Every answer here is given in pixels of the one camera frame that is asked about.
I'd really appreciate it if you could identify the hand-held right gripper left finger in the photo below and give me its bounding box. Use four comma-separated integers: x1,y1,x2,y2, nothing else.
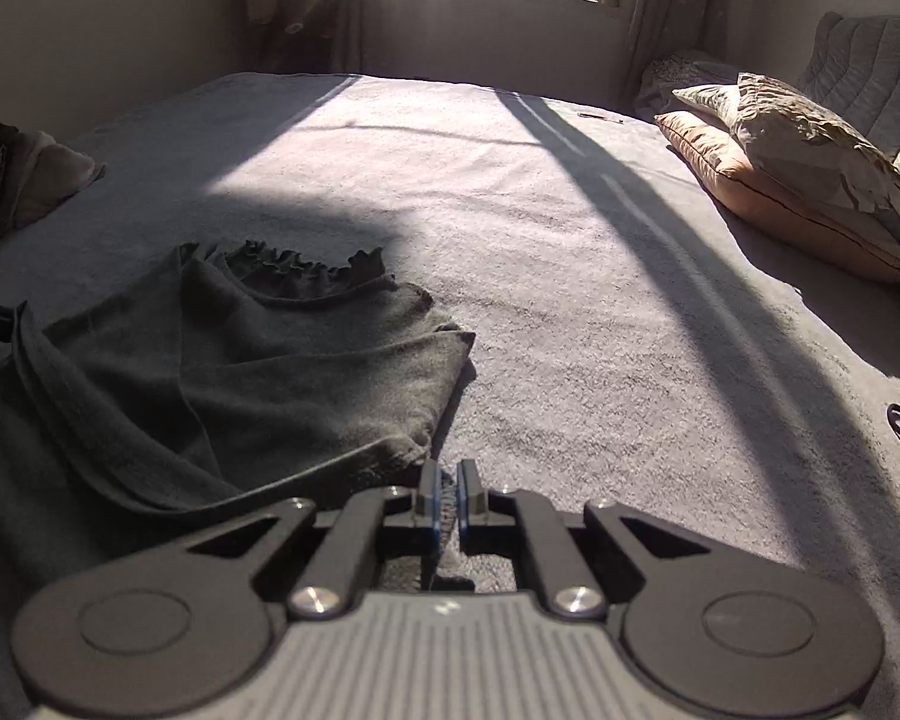
186,457,445,620

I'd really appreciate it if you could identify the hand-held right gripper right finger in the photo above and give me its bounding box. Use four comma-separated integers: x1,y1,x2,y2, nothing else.
456,459,715,620

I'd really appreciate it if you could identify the dark grey ruffle-neck sweater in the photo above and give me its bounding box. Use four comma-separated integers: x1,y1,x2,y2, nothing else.
0,240,477,616

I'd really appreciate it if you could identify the beige folded cloth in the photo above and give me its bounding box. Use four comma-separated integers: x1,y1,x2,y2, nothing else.
0,127,107,235

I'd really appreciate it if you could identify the curtain with round patches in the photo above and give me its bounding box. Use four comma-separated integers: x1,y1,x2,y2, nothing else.
240,0,370,77

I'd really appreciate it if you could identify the orange pillow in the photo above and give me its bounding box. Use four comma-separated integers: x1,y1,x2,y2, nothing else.
654,109,900,284

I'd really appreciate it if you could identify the grey floral pillow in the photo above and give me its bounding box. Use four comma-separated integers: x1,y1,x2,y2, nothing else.
637,50,743,121

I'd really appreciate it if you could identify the beige patterned pillow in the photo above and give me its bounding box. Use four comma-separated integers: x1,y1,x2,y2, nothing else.
671,73,900,263

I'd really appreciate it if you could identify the grey-green quilted comforter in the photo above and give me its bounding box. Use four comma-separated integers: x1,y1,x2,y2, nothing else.
795,11,900,203

